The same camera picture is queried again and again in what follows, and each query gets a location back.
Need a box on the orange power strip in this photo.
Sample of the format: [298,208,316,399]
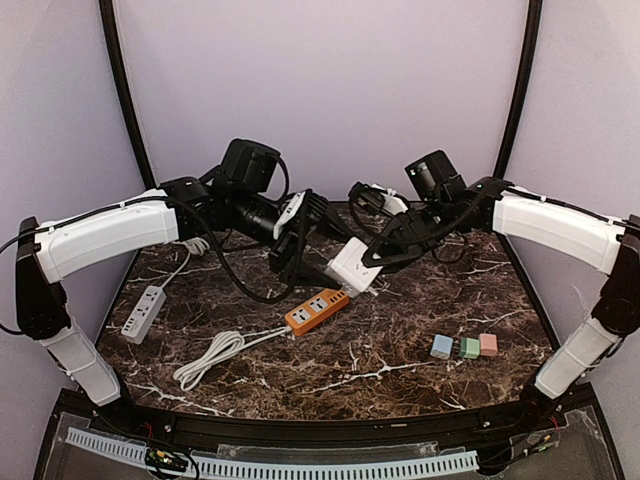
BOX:
[285,289,350,337]

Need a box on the white cube socket adapter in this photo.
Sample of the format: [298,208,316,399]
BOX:
[324,237,382,298]

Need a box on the blue plug adapter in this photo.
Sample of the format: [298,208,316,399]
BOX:
[430,334,454,360]

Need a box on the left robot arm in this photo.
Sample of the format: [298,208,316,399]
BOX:
[11,177,346,407]

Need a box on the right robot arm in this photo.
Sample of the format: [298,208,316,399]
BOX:
[363,174,639,406]

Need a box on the green plug adapter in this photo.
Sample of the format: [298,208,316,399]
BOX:
[458,337,481,360]

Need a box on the pink plug adapter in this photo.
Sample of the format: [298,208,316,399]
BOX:
[478,333,498,357]

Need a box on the white power strip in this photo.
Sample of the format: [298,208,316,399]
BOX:
[121,286,166,345]

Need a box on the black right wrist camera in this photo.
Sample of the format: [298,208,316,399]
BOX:
[405,150,466,203]

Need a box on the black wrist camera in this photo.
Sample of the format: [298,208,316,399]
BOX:
[405,150,466,203]
[221,138,281,193]

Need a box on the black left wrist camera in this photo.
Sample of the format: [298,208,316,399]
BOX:
[221,138,281,193]

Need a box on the white orange-strip cable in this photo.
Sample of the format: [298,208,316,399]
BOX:
[172,325,294,392]

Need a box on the white slotted cable duct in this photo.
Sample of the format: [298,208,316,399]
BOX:
[65,427,479,479]

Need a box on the right black frame post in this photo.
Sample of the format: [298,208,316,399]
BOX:
[493,0,544,178]

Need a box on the black frame post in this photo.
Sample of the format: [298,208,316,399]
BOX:
[493,0,544,178]
[98,0,157,189]

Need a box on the black front table rail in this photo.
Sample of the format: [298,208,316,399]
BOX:
[54,384,571,451]

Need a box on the left black frame post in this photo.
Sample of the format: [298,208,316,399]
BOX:
[98,0,157,189]

